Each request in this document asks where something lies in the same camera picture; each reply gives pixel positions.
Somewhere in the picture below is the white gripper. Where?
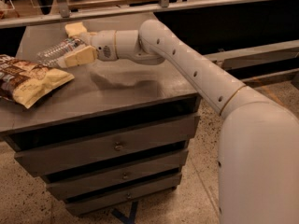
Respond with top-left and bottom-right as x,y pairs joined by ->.
57,30 -> 118,68

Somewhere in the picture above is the middle grey drawer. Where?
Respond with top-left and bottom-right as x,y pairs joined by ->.
46,148 -> 188,200

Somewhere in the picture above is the top grey drawer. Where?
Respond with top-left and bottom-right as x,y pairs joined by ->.
15,114 -> 199,176

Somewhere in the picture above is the grey metal railing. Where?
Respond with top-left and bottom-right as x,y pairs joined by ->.
0,0 -> 299,53

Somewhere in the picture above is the brown chip bag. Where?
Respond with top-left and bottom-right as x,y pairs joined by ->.
0,54 -> 74,109

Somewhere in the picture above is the yellow sponge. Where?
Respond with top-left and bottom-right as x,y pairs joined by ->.
64,21 -> 87,37

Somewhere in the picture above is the clear plastic water bottle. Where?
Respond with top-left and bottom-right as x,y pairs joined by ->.
36,37 -> 85,67

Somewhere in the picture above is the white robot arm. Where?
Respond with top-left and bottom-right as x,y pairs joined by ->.
65,20 -> 299,224

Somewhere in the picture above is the grey drawer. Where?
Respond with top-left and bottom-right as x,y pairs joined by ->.
15,114 -> 199,176
65,172 -> 182,216
46,148 -> 188,200

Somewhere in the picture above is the grey drawer cabinet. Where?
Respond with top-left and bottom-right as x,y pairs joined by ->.
0,11 -> 202,217

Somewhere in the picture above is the bottom grey drawer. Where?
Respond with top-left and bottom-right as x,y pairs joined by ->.
65,172 -> 182,216

